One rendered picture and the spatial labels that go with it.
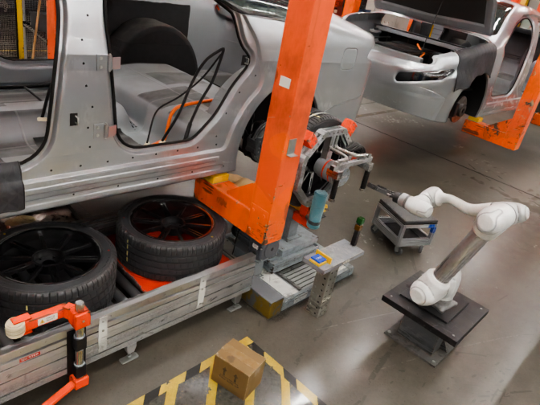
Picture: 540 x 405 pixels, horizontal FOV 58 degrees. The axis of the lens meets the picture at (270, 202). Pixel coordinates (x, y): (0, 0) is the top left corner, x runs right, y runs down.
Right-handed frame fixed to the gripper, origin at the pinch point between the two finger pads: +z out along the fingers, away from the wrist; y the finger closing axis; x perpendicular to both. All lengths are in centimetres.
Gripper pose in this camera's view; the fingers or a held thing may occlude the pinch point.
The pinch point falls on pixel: (374, 186)
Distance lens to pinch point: 325.5
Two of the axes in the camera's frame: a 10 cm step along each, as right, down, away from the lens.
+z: -7.0, -4.2, 5.8
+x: 3.8, -9.1, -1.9
